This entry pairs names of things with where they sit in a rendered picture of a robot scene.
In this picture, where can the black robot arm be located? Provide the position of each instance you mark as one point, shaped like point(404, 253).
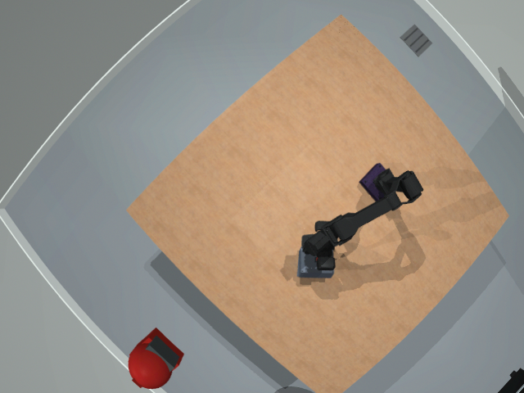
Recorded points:
point(346, 226)

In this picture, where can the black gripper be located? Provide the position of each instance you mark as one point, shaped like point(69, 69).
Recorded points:
point(325, 259)

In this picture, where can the grey metal panel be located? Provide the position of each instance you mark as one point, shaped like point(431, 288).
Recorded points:
point(307, 267)

